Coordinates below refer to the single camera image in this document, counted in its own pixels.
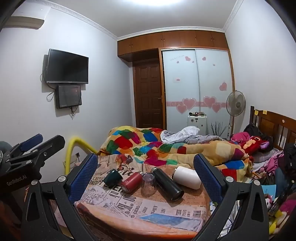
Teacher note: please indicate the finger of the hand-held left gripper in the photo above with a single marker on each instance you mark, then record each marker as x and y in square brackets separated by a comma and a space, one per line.
[32, 139]
[49, 144]

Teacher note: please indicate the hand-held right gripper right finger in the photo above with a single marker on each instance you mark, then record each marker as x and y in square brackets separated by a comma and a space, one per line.
[205, 176]

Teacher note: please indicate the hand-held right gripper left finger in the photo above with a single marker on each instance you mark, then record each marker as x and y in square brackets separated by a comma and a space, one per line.
[85, 172]

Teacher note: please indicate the white cup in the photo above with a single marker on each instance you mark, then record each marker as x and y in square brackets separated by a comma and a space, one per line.
[187, 177]

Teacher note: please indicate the dark green cup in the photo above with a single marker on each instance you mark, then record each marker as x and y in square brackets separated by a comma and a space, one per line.
[112, 178]

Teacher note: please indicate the red insulated cup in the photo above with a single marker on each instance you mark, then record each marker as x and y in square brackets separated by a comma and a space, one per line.
[131, 182]

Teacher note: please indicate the yellow foam tube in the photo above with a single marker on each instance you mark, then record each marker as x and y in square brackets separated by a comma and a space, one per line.
[69, 150]

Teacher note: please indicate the black thermos bottle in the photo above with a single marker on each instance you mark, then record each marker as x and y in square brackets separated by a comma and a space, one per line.
[166, 184]

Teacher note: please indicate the grey striped cloth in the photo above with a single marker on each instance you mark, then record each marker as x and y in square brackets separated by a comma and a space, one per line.
[185, 134]

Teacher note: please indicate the dark spiky plant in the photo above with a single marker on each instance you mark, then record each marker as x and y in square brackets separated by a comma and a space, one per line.
[218, 130]

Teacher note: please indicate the pink cloth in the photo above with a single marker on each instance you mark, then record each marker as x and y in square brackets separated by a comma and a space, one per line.
[239, 137]

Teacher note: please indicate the small white cabinet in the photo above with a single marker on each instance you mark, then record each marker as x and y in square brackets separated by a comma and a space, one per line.
[196, 124]

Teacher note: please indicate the colourful patchwork blanket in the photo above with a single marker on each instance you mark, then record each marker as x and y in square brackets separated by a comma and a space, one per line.
[129, 139]

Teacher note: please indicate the red plush toy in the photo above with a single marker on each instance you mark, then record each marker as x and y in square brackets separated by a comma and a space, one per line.
[254, 142]

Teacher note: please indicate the small items on cabinet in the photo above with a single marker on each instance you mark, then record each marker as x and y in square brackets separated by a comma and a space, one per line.
[196, 113]

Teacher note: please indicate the newspaper print tablecloth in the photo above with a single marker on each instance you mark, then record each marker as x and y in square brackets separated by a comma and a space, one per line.
[138, 208]

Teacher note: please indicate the blue paper sheet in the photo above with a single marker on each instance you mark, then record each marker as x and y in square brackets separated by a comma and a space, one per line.
[269, 192]

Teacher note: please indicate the black bag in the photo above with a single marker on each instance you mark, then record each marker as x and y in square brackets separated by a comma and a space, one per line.
[253, 129]

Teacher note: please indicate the standing electric fan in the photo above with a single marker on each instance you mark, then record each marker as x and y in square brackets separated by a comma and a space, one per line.
[235, 103]

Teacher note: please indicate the yellow plush toy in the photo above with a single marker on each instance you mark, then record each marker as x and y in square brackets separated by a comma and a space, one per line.
[278, 216]

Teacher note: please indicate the wooden bed headboard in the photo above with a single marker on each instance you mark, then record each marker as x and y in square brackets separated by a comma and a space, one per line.
[272, 122]

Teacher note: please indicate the brown wooden door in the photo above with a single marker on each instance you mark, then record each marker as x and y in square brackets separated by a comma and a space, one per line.
[148, 92]

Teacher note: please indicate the white wardrobe with pink hearts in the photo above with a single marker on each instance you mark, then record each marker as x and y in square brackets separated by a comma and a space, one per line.
[180, 69]

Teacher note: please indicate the white air conditioner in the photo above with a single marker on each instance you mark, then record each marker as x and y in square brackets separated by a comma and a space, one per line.
[27, 23]

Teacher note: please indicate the wooden overhead cabinets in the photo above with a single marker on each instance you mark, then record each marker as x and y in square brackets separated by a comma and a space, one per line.
[175, 39]

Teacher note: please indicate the wall socket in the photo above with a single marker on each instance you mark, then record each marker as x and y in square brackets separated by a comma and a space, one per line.
[77, 156]

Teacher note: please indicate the small wall-mounted black monitor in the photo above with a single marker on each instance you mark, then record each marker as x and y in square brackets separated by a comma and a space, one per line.
[69, 96]

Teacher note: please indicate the wall-mounted black television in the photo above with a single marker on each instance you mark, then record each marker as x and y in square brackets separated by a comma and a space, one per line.
[67, 66]

